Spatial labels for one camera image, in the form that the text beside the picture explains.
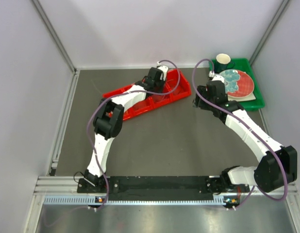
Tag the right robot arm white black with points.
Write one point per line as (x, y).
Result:
(277, 164)

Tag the white square plate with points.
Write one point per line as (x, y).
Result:
(249, 97)

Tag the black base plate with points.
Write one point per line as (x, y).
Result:
(168, 188)

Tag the red blue patterned plate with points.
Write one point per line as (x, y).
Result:
(238, 84)

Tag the aluminium frame rail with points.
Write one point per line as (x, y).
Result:
(53, 185)

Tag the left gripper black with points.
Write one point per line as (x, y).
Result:
(162, 82)

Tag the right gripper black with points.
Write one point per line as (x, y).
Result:
(202, 105)

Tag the dark green white cup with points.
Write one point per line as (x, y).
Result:
(223, 62)

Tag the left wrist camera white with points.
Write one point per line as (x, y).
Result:
(164, 69)

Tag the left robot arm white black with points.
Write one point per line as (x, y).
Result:
(108, 120)

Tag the red four-compartment bin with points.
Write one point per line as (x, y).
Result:
(153, 102)

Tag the green plastic tray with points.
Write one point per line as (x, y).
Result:
(243, 65)

